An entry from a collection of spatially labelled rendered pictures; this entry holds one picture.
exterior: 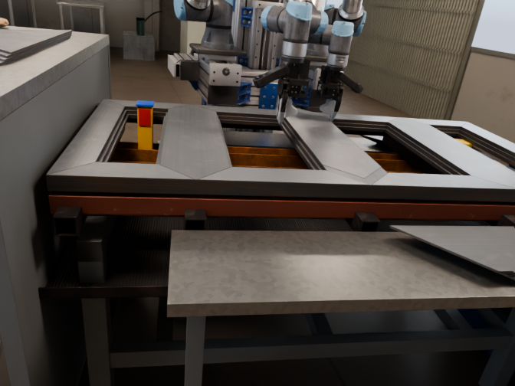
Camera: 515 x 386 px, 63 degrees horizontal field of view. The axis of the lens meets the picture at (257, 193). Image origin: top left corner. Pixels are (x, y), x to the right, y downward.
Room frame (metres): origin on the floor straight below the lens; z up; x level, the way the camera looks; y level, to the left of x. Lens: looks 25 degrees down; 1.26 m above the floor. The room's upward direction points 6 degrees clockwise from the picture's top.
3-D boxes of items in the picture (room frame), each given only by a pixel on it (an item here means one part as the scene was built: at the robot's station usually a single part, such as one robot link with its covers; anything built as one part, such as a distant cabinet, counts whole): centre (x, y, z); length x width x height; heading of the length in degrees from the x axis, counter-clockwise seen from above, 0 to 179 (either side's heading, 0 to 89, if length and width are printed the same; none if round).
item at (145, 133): (1.45, 0.43, 0.78); 0.05 x 0.05 x 0.19; 12
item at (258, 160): (1.58, -0.17, 0.70); 1.66 x 0.08 x 0.05; 102
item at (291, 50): (1.33, -0.06, 1.13); 0.08 x 0.08 x 0.05
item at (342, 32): (1.63, -0.24, 1.16); 0.09 x 0.08 x 0.11; 170
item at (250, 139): (1.91, -0.31, 0.66); 1.30 x 0.20 x 0.03; 102
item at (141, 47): (8.49, 2.55, 0.44); 0.93 x 0.73 x 0.88; 19
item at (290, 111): (1.31, -0.07, 0.94); 0.06 x 0.03 x 0.09; 101
